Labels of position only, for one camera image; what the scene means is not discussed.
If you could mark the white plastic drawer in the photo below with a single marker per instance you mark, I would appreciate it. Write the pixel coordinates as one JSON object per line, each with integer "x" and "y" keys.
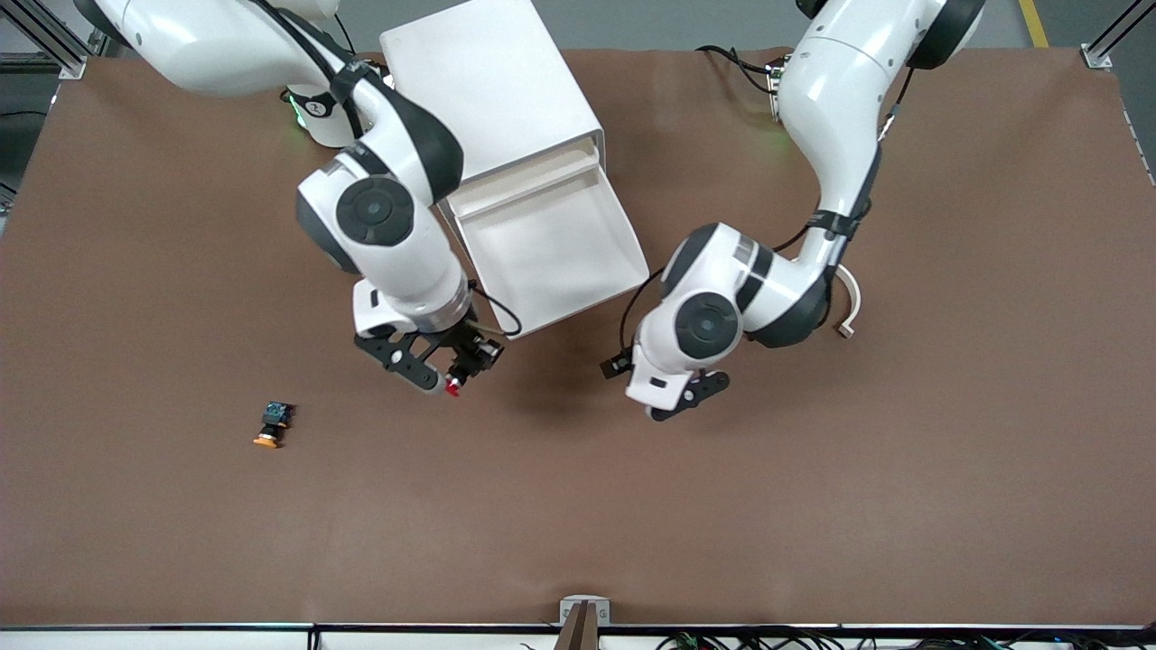
{"x": 551, "y": 262}
{"x": 528, "y": 181}

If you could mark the white table edge panel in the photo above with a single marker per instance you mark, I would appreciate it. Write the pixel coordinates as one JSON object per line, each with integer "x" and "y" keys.
{"x": 181, "y": 639}

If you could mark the orange cap push button switch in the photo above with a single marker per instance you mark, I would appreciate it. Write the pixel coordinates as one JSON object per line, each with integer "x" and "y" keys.
{"x": 274, "y": 417}

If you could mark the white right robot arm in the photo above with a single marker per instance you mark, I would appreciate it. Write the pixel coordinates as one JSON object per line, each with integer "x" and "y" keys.
{"x": 379, "y": 212}

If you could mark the white curved plastic arc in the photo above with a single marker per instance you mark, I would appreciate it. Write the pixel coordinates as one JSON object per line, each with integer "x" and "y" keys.
{"x": 853, "y": 302}

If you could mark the metal corner bracket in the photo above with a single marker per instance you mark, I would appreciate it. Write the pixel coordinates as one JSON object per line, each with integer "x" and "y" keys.
{"x": 1096, "y": 57}
{"x": 72, "y": 68}

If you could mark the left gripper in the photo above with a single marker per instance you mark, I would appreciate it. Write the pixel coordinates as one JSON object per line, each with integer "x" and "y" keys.
{"x": 609, "y": 367}

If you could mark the red cap push button switch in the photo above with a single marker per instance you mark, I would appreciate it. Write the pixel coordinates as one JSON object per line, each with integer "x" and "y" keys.
{"x": 453, "y": 389}

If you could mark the white drawer cabinet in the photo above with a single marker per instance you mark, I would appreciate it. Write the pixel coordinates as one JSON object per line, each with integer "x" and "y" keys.
{"x": 488, "y": 81}

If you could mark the aluminium frame post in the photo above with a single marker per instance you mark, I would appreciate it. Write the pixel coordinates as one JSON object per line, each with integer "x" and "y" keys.
{"x": 41, "y": 32}
{"x": 1124, "y": 23}

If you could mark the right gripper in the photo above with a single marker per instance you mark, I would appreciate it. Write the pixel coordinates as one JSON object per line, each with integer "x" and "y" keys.
{"x": 467, "y": 344}

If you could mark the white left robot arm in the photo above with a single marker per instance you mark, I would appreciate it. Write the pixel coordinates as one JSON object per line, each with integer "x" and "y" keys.
{"x": 840, "y": 117}

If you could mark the metal table edge bracket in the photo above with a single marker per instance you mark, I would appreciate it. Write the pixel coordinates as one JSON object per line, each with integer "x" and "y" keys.
{"x": 584, "y": 607}

